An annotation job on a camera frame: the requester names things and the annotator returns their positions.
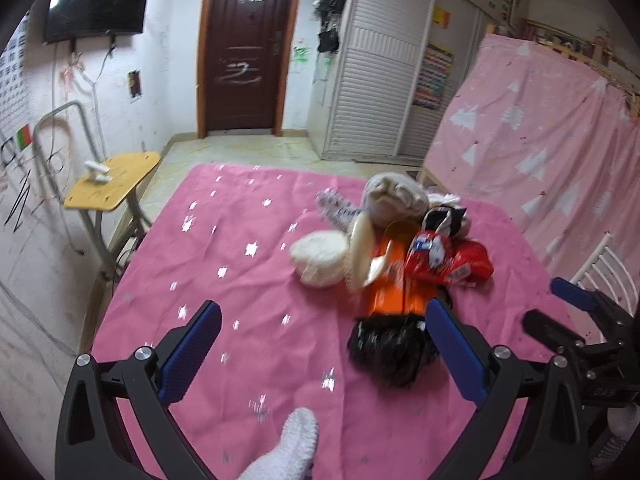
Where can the beige crumpled cloth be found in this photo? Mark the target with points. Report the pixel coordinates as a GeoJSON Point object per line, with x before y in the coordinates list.
{"type": "Point", "coordinates": [391, 197]}

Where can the white metal chair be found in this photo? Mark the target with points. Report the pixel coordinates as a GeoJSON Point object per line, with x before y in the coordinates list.
{"type": "Point", "coordinates": [604, 270]}

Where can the white gloved left hand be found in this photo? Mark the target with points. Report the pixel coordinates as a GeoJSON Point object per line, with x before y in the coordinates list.
{"type": "Point", "coordinates": [293, 456]}

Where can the orange cardboard box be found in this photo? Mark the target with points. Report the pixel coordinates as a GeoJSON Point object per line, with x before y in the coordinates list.
{"type": "Point", "coordinates": [392, 293]}

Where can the red snack bag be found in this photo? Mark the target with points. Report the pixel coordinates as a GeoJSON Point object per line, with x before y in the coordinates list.
{"type": "Point", "coordinates": [435, 258]}

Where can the black hanging bag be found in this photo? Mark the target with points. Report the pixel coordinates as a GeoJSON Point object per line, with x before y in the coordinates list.
{"type": "Point", "coordinates": [330, 14]}

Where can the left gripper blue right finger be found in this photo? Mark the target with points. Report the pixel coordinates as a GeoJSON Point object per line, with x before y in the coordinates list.
{"type": "Point", "coordinates": [467, 366]}

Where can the dark brown door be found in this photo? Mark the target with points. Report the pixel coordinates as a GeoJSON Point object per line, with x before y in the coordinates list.
{"type": "Point", "coordinates": [244, 49]}

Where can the white patterned wrapper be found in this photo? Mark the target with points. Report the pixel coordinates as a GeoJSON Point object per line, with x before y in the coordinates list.
{"type": "Point", "coordinates": [337, 209]}

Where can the white dotted gloved right hand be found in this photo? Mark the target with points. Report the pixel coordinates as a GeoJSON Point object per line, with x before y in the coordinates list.
{"type": "Point", "coordinates": [622, 422]}

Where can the colourful wall chart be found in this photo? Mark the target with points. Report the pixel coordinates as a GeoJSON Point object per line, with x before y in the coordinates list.
{"type": "Point", "coordinates": [433, 78]}

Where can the black wall television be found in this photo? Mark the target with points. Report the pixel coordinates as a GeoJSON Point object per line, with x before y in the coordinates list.
{"type": "Point", "coordinates": [74, 19]}

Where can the black white wrapper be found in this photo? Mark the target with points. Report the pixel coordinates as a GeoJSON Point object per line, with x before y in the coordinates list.
{"type": "Point", "coordinates": [446, 215]}

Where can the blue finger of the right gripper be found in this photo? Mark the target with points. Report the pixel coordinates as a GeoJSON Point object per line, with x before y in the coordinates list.
{"type": "Point", "coordinates": [553, 335]}
{"type": "Point", "coordinates": [572, 294]}

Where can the pink tree pattern curtain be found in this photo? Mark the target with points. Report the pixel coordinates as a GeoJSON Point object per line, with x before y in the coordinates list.
{"type": "Point", "coordinates": [552, 143]}

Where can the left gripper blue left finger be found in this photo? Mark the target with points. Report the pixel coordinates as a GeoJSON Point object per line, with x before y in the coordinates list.
{"type": "Point", "coordinates": [183, 350]}

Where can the white object on stool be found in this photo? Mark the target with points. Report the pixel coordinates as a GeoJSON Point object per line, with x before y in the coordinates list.
{"type": "Point", "coordinates": [98, 173]}

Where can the white louvered wardrobe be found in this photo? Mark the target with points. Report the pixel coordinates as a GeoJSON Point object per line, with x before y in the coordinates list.
{"type": "Point", "coordinates": [362, 96]}

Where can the pink star tablecloth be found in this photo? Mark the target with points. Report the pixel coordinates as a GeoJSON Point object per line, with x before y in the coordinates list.
{"type": "Point", "coordinates": [224, 236]}

